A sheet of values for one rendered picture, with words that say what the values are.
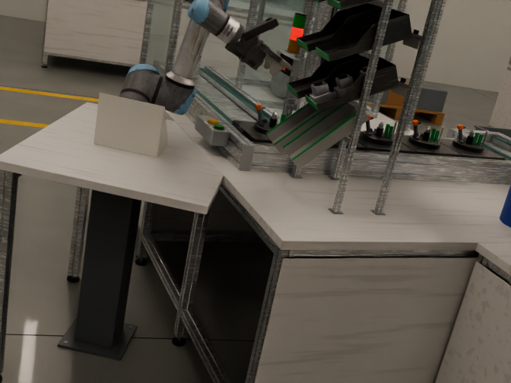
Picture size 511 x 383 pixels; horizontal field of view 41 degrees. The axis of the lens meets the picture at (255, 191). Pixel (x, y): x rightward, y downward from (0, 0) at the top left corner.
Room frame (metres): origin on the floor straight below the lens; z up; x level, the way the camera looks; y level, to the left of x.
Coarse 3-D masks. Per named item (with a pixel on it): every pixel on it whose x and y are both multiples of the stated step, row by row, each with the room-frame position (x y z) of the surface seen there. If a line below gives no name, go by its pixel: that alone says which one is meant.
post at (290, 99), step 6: (306, 0) 2.86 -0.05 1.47; (312, 0) 2.84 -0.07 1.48; (306, 6) 2.85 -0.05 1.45; (312, 6) 2.85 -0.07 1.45; (306, 12) 2.84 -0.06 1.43; (312, 12) 2.85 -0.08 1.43; (306, 18) 2.84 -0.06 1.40; (312, 18) 2.85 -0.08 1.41; (306, 24) 2.84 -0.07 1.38; (306, 30) 2.85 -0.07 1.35; (300, 48) 2.84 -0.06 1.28; (300, 54) 2.84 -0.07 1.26; (300, 66) 2.85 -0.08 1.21; (300, 72) 2.85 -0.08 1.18; (294, 78) 2.84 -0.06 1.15; (288, 90) 2.85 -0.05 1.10; (288, 96) 2.84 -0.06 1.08; (294, 96) 2.85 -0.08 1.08; (288, 102) 2.84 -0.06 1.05; (288, 108) 2.84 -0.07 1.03
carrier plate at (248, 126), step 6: (234, 120) 2.67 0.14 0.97; (234, 126) 2.65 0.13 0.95; (240, 126) 2.60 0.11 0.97; (246, 126) 2.62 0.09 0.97; (252, 126) 2.64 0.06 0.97; (246, 132) 2.53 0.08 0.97; (252, 132) 2.55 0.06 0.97; (258, 132) 2.56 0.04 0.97; (252, 138) 2.47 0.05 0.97; (258, 138) 2.47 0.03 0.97; (264, 138) 2.49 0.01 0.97
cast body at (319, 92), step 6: (312, 84) 2.23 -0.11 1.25; (318, 84) 2.20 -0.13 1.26; (324, 84) 2.20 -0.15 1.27; (312, 90) 2.23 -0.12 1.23; (318, 90) 2.19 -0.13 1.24; (324, 90) 2.20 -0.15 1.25; (312, 96) 2.21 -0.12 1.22; (318, 96) 2.20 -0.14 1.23; (324, 96) 2.20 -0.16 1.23; (330, 96) 2.21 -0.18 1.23; (336, 96) 2.23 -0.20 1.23; (318, 102) 2.20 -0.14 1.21
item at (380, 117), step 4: (296, 100) 3.84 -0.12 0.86; (292, 112) 3.51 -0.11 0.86; (380, 116) 3.88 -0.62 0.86; (384, 116) 3.90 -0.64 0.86; (372, 120) 3.73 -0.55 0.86; (376, 120) 3.75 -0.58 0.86; (380, 120) 3.77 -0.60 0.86; (384, 120) 3.79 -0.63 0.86; (388, 120) 3.81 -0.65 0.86; (392, 120) 3.84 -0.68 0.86; (140, 212) 3.26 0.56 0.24; (140, 216) 3.25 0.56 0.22; (140, 220) 3.24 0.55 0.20; (140, 224) 3.23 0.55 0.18; (140, 228) 3.26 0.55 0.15; (136, 256) 3.22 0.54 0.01
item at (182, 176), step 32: (64, 128) 2.46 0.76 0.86; (0, 160) 2.00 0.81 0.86; (32, 160) 2.06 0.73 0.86; (64, 160) 2.12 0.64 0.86; (96, 160) 2.18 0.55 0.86; (128, 160) 2.25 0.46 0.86; (160, 160) 2.32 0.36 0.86; (192, 160) 2.40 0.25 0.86; (128, 192) 1.99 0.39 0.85; (160, 192) 2.01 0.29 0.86; (192, 192) 2.07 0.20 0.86
